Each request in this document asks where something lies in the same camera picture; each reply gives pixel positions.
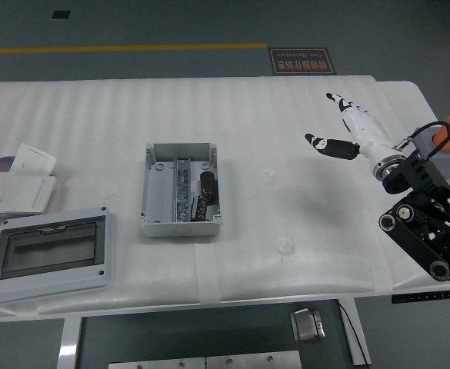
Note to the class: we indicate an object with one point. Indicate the white tilted switch panel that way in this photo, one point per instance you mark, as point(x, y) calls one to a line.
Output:
point(32, 159)

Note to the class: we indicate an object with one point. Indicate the grey enclosure with dark window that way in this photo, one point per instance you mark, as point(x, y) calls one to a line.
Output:
point(51, 282)

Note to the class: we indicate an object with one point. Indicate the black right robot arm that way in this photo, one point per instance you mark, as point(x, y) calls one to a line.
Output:
point(417, 178)

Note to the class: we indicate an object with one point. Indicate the grey open junction box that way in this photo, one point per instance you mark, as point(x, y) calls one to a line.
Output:
point(159, 192)

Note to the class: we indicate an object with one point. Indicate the grey metal plate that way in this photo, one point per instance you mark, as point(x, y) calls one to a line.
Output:
point(155, 364)
point(253, 360)

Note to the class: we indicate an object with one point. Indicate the silver metal block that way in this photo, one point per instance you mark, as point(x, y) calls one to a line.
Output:
point(305, 324)

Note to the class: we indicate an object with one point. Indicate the metal terminal rail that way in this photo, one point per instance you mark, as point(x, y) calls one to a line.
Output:
point(182, 192)

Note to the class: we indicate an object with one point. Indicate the black square floor hatch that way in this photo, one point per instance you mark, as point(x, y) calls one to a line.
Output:
point(60, 14)

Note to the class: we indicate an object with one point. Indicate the black floor sign orange text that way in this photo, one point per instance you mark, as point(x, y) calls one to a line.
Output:
point(302, 61)

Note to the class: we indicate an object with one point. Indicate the white table leg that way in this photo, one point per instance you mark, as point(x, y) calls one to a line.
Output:
point(359, 330)
point(69, 342)

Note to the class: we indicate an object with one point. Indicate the white foam mat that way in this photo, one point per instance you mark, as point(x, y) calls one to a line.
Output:
point(247, 115)

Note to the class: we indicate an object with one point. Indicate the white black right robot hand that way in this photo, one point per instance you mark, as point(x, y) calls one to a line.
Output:
point(368, 130)

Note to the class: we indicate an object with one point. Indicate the black cylindrical battery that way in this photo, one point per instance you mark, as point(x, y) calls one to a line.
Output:
point(208, 186)

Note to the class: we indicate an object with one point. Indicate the white flat switch panel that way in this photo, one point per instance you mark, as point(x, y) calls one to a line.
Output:
point(28, 194)

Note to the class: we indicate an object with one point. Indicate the black table control panel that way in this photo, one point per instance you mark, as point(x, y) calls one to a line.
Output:
point(420, 296)

